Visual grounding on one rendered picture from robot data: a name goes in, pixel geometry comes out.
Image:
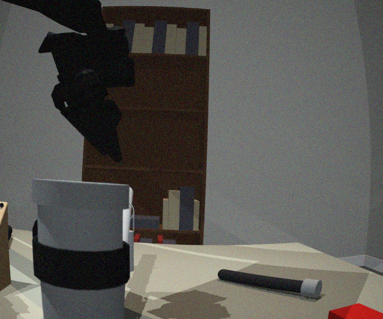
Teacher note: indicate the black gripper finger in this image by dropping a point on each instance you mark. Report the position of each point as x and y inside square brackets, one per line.
[85, 116]
[110, 128]

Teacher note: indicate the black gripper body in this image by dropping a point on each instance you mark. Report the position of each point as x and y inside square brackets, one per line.
[76, 80]

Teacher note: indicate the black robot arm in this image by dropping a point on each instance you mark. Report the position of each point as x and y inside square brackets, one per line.
[108, 48]

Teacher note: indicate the black band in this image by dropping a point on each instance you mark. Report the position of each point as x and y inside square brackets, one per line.
[80, 270]

